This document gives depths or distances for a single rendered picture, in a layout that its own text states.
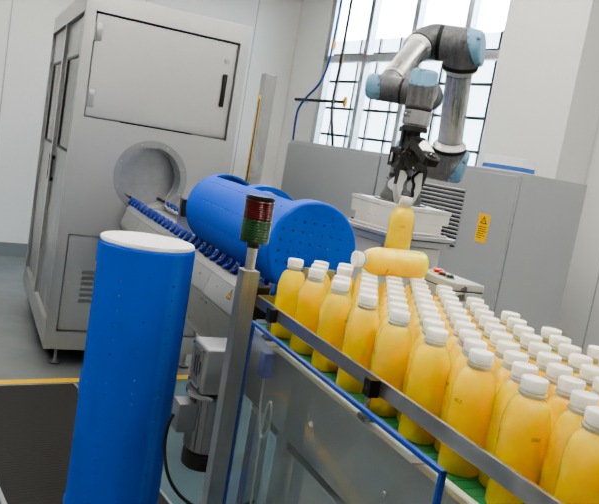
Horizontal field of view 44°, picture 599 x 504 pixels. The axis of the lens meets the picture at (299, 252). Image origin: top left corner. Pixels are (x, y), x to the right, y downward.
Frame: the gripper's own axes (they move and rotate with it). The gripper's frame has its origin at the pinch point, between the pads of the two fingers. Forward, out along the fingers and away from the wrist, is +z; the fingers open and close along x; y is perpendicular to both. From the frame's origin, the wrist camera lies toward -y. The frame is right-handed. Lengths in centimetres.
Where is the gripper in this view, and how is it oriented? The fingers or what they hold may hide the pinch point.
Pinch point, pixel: (405, 200)
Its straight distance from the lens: 205.0
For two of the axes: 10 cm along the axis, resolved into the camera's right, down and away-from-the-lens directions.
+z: -1.6, 9.8, 1.4
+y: -4.0, -2.0, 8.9
